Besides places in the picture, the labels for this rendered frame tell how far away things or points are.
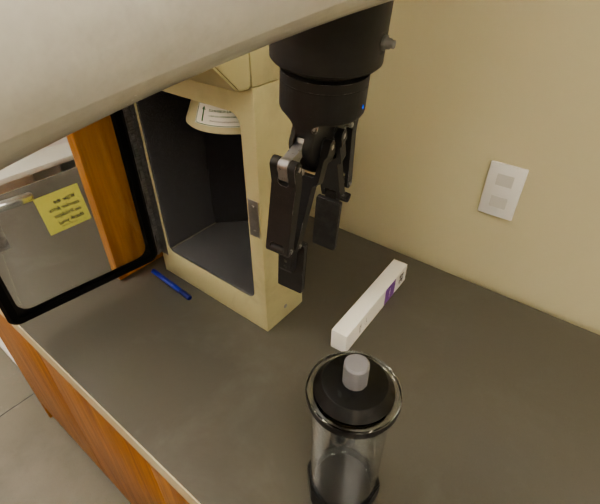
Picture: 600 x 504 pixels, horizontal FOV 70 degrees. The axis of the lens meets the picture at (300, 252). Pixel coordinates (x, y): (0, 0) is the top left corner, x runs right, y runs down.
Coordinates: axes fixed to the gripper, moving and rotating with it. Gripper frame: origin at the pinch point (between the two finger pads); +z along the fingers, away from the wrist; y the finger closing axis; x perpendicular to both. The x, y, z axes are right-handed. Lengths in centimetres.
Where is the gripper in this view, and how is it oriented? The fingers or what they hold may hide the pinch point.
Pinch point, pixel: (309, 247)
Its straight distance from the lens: 48.9
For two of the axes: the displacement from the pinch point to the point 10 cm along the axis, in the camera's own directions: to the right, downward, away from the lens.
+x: 8.7, 3.6, -3.3
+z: -0.5, 7.3, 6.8
